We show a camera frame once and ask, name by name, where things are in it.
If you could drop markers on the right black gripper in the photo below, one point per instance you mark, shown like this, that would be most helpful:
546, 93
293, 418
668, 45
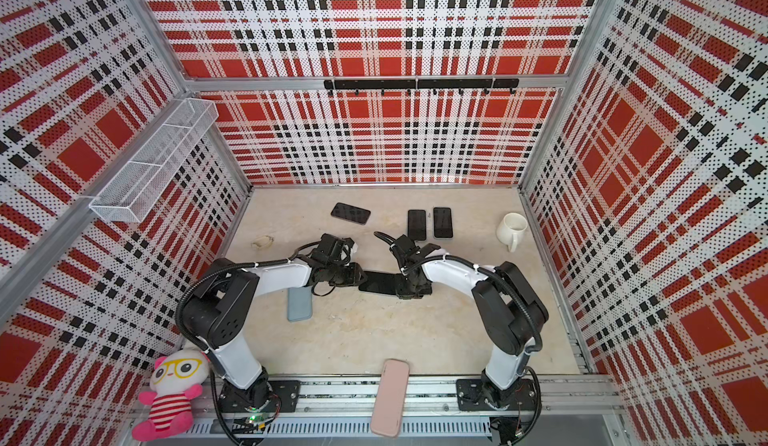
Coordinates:
402, 291

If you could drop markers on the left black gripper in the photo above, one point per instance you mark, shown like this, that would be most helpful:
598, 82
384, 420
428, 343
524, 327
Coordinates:
355, 278

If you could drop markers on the black phone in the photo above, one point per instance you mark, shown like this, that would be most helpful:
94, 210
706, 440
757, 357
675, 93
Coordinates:
442, 222
417, 224
350, 213
380, 283

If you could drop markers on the light blue case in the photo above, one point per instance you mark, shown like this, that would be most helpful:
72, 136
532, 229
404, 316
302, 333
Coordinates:
299, 304

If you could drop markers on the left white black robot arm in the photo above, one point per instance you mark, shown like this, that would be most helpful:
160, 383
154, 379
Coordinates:
211, 314

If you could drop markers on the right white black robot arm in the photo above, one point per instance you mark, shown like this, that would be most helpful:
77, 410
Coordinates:
511, 312

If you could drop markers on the pink phone case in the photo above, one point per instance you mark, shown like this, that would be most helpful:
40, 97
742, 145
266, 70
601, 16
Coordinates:
386, 419

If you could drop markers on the white ceramic mug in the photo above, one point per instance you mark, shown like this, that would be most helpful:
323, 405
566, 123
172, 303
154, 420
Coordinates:
511, 230

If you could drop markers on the pink plush toy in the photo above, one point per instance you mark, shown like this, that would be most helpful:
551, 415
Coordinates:
175, 381

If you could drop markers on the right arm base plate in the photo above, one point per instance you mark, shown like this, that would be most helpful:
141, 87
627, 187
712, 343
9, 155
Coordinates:
478, 394

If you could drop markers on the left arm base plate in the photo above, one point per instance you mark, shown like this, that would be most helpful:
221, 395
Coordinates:
264, 396

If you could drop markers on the black hook rail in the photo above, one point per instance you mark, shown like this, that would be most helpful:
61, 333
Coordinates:
424, 84

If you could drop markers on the aluminium front rail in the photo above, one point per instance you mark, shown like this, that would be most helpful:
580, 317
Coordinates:
344, 406

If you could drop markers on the white wire mesh basket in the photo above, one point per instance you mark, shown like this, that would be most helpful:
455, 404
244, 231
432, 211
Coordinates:
138, 185

